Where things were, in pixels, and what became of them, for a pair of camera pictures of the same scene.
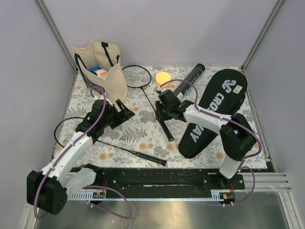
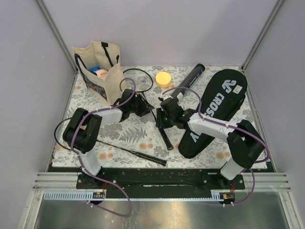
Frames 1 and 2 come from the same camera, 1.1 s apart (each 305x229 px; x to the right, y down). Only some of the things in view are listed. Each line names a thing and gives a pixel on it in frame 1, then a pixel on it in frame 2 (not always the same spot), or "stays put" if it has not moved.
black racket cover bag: x=222 y=92 stays put
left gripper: x=126 y=113 to x=145 y=107
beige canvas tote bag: x=99 y=66 stays put
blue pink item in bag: x=102 y=73 stays put
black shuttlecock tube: x=193 y=76 stays put
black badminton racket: x=170 y=135 to x=167 y=140
